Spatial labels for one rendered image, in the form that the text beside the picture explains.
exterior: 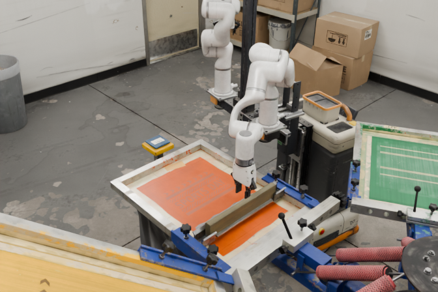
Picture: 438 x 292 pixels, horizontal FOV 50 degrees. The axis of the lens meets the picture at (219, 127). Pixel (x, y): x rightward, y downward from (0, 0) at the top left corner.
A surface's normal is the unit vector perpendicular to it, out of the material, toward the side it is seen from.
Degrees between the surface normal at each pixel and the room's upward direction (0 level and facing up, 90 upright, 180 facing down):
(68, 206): 0
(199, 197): 0
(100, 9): 90
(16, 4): 90
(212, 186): 0
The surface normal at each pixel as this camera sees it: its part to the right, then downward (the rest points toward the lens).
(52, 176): 0.00, -0.87
